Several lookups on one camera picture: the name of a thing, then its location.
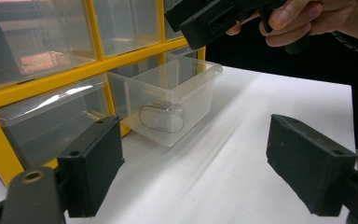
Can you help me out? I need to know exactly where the group of clear drawers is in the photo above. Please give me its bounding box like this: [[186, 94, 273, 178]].
[[0, 0, 200, 171]]

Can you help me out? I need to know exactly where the small clear object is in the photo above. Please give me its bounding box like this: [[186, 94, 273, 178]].
[[138, 99, 185, 134]]

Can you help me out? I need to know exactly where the black ribbed strap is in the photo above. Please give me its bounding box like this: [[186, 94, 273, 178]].
[[330, 30, 358, 74]]

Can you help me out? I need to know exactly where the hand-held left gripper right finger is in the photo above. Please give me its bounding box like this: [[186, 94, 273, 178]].
[[266, 114, 358, 217]]

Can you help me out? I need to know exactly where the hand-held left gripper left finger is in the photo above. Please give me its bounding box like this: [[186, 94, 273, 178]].
[[57, 115, 125, 218]]

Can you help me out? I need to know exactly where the clear plastic drawer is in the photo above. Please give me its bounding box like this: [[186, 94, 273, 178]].
[[106, 55, 224, 147]]

